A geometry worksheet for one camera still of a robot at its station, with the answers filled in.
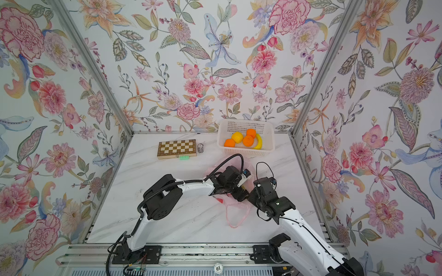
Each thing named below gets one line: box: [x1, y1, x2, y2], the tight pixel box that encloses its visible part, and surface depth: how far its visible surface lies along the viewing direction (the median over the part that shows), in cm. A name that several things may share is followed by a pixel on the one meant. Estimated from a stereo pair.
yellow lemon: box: [231, 131, 244, 144], surface depth 113 cm
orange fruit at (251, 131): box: [246, 128, 257, 139], surface depth 119 cm
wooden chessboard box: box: [157, 139, 197, 160], surface depth 112 cm
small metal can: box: [197, 143, 204, 154], surface depth 112 cm
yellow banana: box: [253, 133, 264, 150], surface depth 115 cm
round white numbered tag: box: [214, 262, 224, 274], surface depth 68 cm
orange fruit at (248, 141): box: [242, 135, 254, 148], surface depth 113 cm
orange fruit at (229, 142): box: [223, 138, 236, 148], surface depth 113 cm
